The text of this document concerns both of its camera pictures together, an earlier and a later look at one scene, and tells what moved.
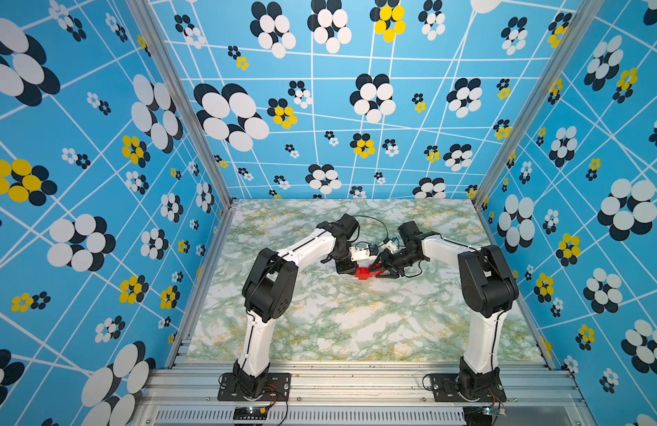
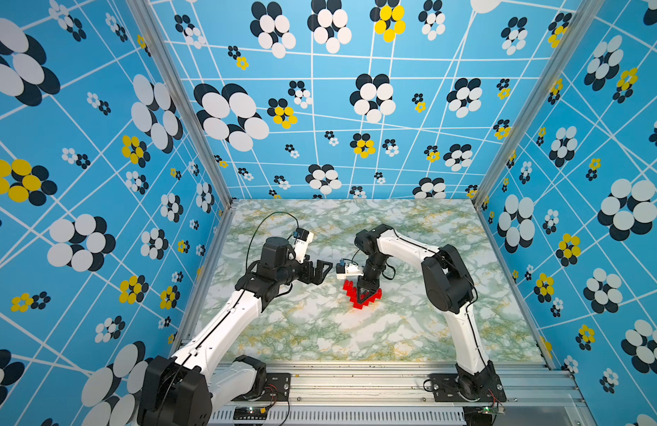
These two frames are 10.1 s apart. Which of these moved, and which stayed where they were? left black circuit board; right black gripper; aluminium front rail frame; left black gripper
Moved: left black gripper; right black gripper
Stayed: left black circuit board; aluminium front rail frame
